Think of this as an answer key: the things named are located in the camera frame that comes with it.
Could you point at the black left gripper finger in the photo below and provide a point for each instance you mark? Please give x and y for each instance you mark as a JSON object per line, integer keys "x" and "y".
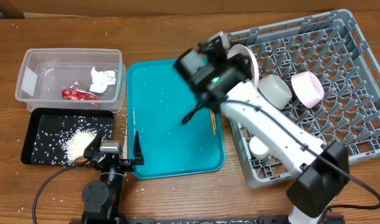
{"x": 93, "y": 147}
{"x": 137, "y": 151}

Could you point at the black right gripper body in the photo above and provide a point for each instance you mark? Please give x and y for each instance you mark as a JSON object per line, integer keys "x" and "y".
{"x": 242, "y": 60}

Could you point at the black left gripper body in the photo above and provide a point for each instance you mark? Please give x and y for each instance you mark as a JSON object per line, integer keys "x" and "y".
{"x": 125, "y": 165}

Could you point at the brown food scrap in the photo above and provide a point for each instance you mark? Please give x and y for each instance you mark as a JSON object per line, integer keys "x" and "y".
{"x": 80, "y": 160}

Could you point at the pink round plate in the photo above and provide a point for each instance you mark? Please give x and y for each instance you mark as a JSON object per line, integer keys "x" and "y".
{"x": 245, "y": 51}

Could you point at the pile of white rice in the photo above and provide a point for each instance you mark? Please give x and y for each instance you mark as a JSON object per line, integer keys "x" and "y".
{"x": 77, "y": 143}

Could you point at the red snack wrapper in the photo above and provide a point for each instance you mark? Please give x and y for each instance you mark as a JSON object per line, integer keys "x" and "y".
{"x": 77, "y": 94}

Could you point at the white napkin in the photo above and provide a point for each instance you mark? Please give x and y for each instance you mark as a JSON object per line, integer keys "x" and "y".
{"x": 102, "y": 80}

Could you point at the wooden chopstick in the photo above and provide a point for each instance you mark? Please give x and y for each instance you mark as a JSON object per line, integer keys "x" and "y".
{"x": 215, "y": 120}

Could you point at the grey bowl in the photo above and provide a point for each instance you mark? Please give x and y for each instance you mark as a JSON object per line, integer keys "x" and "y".
{"x": 275, "y": 91}

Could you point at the pink bowl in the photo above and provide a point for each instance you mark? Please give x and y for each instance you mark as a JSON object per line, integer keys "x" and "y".
{"x": 307, "y": 88}

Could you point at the white cup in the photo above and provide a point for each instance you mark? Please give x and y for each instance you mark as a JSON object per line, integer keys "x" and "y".
{"x": 258, "y": 149}

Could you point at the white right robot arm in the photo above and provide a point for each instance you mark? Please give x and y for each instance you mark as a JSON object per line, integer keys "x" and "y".
{"x": 224, "y": 78}

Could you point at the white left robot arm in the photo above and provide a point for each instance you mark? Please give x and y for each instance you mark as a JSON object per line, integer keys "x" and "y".
{"x": 102, "y": 197}

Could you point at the black waste tray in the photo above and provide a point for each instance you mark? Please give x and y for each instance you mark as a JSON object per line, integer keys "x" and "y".
{"x": 35, "y": 120}

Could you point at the grey dishwasher rack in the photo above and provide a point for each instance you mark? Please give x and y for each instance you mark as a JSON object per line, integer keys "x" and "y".
{"x": 332, "y": 46}

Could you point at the teal plastic tray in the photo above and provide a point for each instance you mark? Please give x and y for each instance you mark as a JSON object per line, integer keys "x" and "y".
{"x": 157, "y": 100}

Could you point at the clear plastic bin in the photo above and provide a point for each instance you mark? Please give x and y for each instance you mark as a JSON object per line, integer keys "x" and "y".
{"x": 46, "y": 73}

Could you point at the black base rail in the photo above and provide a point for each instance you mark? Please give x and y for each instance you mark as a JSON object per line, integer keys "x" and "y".
{"x": 264, "y": 219}

